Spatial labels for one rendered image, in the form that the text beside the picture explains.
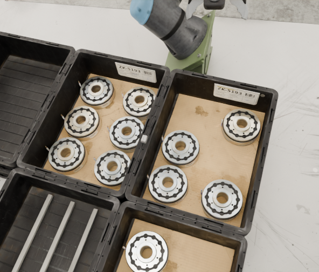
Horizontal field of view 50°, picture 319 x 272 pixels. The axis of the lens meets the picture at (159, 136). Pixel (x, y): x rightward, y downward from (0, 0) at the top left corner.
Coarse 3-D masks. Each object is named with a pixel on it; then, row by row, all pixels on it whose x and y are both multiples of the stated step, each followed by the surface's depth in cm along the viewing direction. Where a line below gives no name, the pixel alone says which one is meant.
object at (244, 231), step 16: (208, 80) 95; (224, 80) 94; (272, 96) 91; (160, 112) 91; (272, 112) 89; (144, 144) 87; (256, 176) 81; (128, 192) 82; (256, 192) 79; (160, 208) 81; (176, 208) 79; (208, 224) 77; (224, 224) 77
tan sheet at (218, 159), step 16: (176, 112) 102; (192, 112) 102; (208, 112) 102; (224, 112) 101; (256, 112) 100; (176, 128) 100; (192, 128) 100; (208, 128) 99; (208, 144) 97; (224, 144) 97; (256, 144) 96; (160, 160) 96; (208, 160) 95; (224, 160) 94; (240, 160) 94; (192, 176) 93; (208, 176) 93; (224, 176) 92; (240, 176) 92; (144, 192) 92; (192, 192) 91; (192, 208) 89; (240, 224) 86
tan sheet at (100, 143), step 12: (120, 84) 109; (132, 84) 108; (120, 96) 107; (108, 108) 105; (120, 108) 105; (108, 120) 103; (144, 120) 102; (108, 132) 101; (84, 144) 100; (96, 144) 100; (108, 144) 99; (96, 156) 98; (132, 156) 97; (48, 168) 97; (84, 168) 97; (84, 180) 95; (96, 180) 95
